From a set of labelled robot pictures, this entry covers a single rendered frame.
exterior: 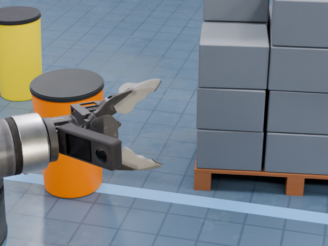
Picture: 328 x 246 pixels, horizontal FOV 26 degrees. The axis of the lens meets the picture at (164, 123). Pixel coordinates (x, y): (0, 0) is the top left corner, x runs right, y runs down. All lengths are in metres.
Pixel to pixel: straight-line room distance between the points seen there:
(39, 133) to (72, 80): 2.67
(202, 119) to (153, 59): 2.06
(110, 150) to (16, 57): 3.88
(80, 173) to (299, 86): 1.22
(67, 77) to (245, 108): 0.95
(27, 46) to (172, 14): 2.26
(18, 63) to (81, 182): 1.37
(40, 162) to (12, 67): 3.86
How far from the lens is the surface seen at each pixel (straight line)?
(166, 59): 5.70
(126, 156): 1.16
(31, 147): 1.08
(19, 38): 4.86
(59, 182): 3.82
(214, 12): 3.88
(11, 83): 5.01
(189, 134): 4.50
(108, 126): 1.13
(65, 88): 3.66
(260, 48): 3.56
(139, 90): 1.14
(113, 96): 1.12
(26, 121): 1.10
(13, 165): 1.09
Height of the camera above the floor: 2.03
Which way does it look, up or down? 26 degrees down
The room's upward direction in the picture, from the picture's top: straight up
